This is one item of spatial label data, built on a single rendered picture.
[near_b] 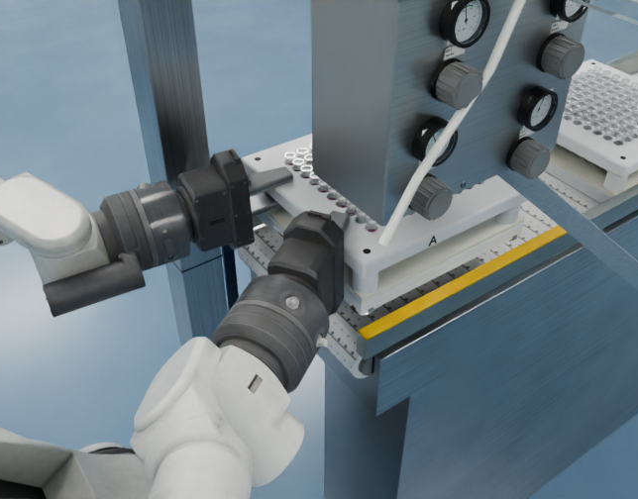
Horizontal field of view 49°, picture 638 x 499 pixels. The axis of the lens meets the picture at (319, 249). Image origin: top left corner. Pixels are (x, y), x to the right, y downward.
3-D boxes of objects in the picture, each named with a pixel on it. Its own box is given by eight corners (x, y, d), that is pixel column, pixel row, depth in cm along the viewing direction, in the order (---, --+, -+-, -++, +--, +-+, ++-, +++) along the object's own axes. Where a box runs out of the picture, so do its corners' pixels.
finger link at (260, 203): (285, 183, 83) (237, 198, 81) (296, 197, 81) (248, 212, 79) (285, 194, 84) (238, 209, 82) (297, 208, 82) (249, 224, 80)
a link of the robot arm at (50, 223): (115, 263, 77) (24, 209, 80) (102, 212, 69) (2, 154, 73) (73, 305, 73) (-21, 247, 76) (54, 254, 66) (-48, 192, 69)
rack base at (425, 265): (391, 148, 100) (392, 133, 98) (521, 235, 84) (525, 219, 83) (243, 204, 89) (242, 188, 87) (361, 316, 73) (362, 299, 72)
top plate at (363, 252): (394, 116, 97) (395, 103, 95) (529, 200, 81) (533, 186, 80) (240, 170, 86) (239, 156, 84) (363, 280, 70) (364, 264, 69)
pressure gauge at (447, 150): (420, 172, 55) (425, 131, 53) (409, 165, 56) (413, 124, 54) (455, 158, 57) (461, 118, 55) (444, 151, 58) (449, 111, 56)
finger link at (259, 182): (296, 182, 80) (246, 198, 78) (284, 168, 82) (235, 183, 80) (295, 170, 79) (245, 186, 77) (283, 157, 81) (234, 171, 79)
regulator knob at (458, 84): (450, 118, 52) (458, 62, 49) (428, 105, 54) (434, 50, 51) (482, 106, 54) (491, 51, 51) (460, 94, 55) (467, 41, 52)
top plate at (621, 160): (621, 179, 93) (626, 166, 92) (487, 108, 108) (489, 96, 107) (724, 127, 104) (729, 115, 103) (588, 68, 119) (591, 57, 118)
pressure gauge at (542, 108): (524, 137, 61) (532, 97, 59) (513, 130, 62) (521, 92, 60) (553, 124, 63) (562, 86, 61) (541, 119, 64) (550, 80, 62)
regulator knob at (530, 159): (523, 186, 63) (532, 145, 61) (503, 173, 65) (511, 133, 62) (548, 174, 65) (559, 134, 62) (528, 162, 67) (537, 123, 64)
